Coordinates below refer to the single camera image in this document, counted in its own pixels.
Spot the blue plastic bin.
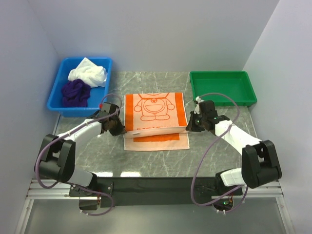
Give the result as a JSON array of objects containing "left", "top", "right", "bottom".
[{"left": 47, "top": 57, "right": 113, "bottom": 117}]

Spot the purple towel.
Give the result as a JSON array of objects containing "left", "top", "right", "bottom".
[{"left": 61, "top": 79, "right": 91, "bottom": 108}]

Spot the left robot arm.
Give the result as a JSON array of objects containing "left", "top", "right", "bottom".
[{"left": 34, "top": 102, "right": 126, "bottom": 196}]

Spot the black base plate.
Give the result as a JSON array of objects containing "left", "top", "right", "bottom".
[{"left": 68, "top": 177, "right": 243, "bottom": 211}]

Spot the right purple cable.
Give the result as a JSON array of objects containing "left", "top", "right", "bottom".
[{"left": 190, "top": 92, "right": 249, "bottom": 215}]

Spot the green plastic tray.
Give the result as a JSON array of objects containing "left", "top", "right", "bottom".
[{"left": 190, "top": 71, "right": 257, "bottom": 107}]

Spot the orange Doraemon towel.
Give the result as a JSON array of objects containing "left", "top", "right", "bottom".
[{"left": 124, "top": 92, "right": 190, "bottom": 151}]

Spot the white towel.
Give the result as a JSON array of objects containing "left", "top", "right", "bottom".
[{"left": 68, "top": 58, "right": 107, "bottom": 88}]

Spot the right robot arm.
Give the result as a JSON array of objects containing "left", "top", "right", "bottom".
[{"left": 186, "top": 97, "right": 282, "bottom": 195}]

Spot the aluminium mounting rail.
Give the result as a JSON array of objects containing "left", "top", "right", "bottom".
[{"left": 26, "top": 177, "right": 284, "bottom": 199}]

